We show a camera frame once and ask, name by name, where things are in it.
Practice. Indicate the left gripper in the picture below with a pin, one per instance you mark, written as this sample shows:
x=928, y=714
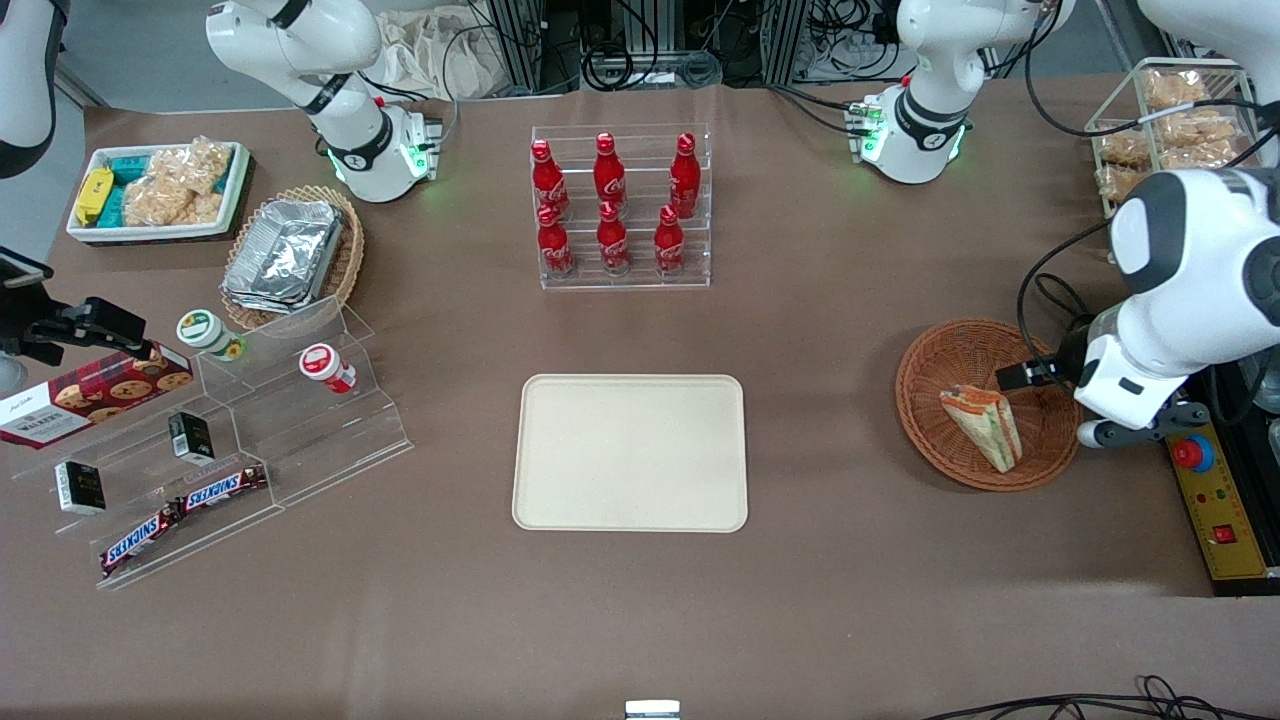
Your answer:
x=1066, y=363

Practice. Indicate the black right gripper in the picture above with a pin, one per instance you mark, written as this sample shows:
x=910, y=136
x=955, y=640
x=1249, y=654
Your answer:
x=48, y=330

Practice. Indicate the triangle sandwich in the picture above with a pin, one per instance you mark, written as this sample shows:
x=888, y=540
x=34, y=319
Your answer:
x=985, y=428

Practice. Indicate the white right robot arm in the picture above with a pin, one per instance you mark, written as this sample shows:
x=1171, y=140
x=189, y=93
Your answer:
x=350, y=140

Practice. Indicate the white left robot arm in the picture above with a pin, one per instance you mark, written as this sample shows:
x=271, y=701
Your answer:
x=1200, y=250

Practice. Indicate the round brown wicker basket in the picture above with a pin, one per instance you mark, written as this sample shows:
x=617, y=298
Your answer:
x=950, y=350

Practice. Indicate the oval light wicker basket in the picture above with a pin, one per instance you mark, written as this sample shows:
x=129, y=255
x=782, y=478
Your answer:
x=348, y=265

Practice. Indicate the beige rectangular tray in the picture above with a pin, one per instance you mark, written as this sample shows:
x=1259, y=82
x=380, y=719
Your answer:
x=630, y=455

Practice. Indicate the red cookie box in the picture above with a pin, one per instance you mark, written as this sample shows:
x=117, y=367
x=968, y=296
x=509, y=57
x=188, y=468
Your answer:
x=90, y=400

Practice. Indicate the green lid white cup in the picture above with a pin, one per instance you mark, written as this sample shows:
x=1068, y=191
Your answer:
x=203, y=330

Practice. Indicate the white rectangular snack bin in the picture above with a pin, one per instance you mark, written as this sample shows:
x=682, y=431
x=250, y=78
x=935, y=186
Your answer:
x=150, y=232

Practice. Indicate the teal snack pack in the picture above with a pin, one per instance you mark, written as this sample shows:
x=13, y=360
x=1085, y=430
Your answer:
x=128, y=168
x=113, y=208

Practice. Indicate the clear bag of rice crackers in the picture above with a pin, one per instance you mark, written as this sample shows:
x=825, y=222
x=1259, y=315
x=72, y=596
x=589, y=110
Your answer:
x=160, y=205
x=200, y=165

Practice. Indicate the yellow snack pack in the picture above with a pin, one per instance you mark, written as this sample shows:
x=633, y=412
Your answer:
x=93, y=195

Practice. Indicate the small black box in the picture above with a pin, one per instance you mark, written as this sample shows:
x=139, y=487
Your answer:
x=190, y=437
x=80, y=487

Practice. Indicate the stacked aluminium foil containers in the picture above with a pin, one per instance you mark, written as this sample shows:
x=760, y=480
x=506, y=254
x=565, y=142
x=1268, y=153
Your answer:
x=285, y=255

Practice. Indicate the snickers chocolate bar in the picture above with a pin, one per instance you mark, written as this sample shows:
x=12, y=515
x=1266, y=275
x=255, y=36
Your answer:
x=140, y=542
x=222, y=488

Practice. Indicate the red lid white cup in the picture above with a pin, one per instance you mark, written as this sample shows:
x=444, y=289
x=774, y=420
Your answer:
x=322, y=365

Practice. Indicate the clear acrylic stepped display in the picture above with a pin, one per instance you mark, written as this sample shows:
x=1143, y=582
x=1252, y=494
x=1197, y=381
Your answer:
x=300, y=440

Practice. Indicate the black countertop appliance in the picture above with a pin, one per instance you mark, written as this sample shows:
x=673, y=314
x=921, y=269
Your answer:
x=1245, y=400

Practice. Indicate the yellow control box red button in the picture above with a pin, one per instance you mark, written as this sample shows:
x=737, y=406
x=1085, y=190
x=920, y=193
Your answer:
x=1225, y=520

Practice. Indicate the clear bag of fried snacks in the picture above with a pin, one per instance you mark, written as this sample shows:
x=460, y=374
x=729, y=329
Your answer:
x=1175, y=88
x=1200, y=157
x=1125, y=148
x=1195, y=128

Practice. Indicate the red cola bottle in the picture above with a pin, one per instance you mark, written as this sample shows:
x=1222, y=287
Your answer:
x=669, y=245
x=685, y=180
x=548, y=180
x=613, y=242
x=609, y=175
x=555, y=245

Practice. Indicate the clear acrylic bottle rack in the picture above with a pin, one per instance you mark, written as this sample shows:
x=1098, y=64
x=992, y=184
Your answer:
x=640, y=285

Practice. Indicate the white cloth bag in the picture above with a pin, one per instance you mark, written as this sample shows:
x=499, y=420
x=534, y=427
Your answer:
x=430, y=50

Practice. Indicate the aluminium frame profile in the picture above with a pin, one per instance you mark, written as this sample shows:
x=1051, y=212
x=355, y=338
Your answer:
x=525, y=45

